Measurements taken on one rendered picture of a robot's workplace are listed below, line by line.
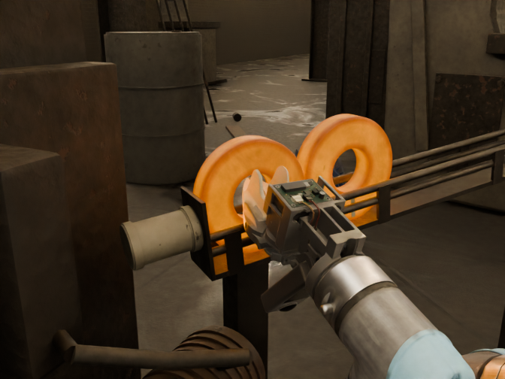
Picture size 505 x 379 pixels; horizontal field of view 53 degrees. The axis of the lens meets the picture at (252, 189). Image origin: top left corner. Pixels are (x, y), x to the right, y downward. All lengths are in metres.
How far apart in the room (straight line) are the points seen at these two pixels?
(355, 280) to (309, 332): 1.19
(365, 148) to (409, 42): 2.16
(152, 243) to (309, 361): 1.01
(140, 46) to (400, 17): 1.41
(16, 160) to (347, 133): 0.43
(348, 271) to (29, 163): 0.32
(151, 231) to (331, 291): 0.24
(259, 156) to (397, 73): 2.31
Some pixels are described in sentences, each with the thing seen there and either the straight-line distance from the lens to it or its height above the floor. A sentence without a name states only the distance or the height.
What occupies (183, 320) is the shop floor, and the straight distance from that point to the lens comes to 1.74.
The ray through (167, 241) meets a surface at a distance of 0.63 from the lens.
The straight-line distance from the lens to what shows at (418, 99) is 2.86.
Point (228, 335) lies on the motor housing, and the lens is 0.70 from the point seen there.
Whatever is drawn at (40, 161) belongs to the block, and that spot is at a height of 0.80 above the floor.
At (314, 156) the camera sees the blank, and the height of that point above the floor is 0.75.
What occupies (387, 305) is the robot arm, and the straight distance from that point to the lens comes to 0.48.
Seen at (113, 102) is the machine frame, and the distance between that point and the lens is 0.76.
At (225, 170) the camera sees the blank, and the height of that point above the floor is 0.75.
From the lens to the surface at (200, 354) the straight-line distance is 0.62.
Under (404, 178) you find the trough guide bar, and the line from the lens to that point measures 0.80.
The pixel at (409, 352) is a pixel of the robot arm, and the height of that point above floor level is 0.67.
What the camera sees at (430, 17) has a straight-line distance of 2.86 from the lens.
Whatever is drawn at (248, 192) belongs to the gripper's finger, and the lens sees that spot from 0.65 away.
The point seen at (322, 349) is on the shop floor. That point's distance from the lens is 1.61.
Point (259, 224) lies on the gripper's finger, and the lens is 0.60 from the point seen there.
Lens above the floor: 0.92
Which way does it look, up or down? 18 degrees down
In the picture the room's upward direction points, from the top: straight up
